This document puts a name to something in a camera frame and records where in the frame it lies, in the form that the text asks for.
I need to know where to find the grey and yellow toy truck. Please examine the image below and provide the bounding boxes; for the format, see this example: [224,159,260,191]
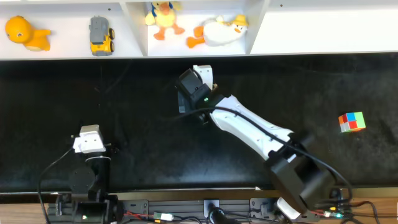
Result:
[88,16,116,57]

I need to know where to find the many-coloured puzzle cube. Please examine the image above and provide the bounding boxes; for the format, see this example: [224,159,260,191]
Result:
[338,111,367,134]

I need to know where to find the white plush duck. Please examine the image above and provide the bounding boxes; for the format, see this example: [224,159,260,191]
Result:
[185,13,249,49]

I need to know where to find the yellow plush duck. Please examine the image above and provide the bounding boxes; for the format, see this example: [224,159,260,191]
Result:
[144,1,186,41]

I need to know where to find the white shelf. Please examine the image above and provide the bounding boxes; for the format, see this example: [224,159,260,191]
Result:
[0,0,398,60]

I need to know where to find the yellow rubber duck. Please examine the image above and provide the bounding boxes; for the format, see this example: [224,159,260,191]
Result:
[4,15,52,52]

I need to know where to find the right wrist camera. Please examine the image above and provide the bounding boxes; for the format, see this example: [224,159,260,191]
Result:
[192,64,214,91]

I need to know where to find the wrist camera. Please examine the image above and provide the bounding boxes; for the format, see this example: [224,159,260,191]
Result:
[72,124,107,154]
[192,64,214,91]

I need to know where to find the mounting rail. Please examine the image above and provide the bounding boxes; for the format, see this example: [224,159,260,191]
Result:
[46,192,382,224]

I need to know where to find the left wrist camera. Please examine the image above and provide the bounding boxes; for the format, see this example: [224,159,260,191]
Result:
[72,124,107,154]

